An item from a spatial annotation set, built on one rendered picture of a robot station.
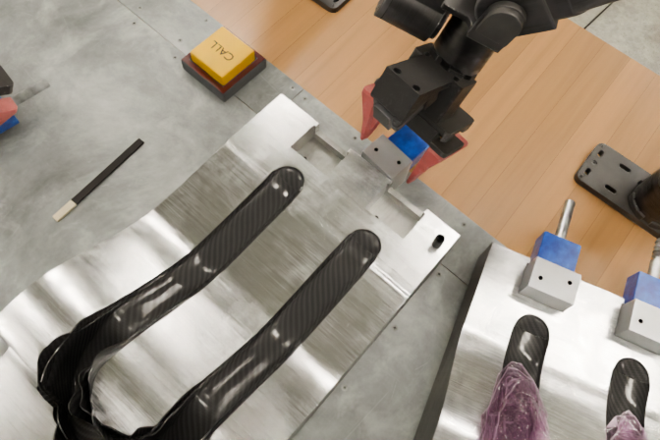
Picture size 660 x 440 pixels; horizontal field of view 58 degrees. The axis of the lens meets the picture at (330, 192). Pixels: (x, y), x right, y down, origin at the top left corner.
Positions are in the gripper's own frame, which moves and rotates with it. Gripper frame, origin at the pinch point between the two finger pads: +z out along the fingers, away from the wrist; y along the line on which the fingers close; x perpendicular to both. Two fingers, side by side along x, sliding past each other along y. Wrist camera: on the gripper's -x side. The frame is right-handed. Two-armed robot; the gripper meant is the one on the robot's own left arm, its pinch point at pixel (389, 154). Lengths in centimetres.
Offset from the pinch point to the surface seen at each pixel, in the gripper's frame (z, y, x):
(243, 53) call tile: 2.5, -23.5, -2.5
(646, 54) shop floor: 10, 6, 156
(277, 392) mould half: 9.0, 11.9, -27.2
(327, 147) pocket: 1.2, -5.0, -6.0
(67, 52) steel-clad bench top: 13.7, -41.2, -14.7
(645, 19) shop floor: 4, -2, 166
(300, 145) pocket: 1.8, -7.0, -8.5
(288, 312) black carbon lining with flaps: 7.9, 6.7, -21.1
